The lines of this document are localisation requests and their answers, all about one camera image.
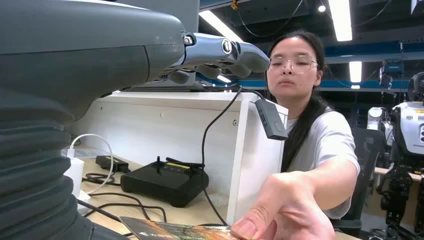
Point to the clear eyeglasses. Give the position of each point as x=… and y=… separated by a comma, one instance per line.
x=294, y=64

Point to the black power adapter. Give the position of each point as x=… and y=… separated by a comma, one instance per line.
x=109, y=163

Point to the ceiling light panel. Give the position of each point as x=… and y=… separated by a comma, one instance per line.
x=220, y=26
x=340, y=20
x=355, y=71

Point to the blue overhead hoist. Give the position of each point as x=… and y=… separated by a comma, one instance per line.
x=391, y=71

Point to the short black hub lead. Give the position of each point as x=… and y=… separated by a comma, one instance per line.
x=251, y=92

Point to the grey USB hub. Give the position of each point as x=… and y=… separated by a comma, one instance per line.
x=271, y=121

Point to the person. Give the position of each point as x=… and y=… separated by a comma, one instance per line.
x=324, y=142

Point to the white desk shelf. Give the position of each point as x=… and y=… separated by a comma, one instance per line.
x=165, y=132

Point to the black remote controller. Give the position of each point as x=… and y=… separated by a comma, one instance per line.
x=165, y=185

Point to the dark laptop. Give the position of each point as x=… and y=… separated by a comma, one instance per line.
x=172, y=86

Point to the black office chair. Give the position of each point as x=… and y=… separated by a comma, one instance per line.
x=367, y=159

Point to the stack of hotel cards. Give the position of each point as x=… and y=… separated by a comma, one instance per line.
x=172, y=230

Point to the white charger block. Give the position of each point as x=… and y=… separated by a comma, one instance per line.
x=76, y=172

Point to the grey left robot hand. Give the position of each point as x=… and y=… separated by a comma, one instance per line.
x=82, y=49

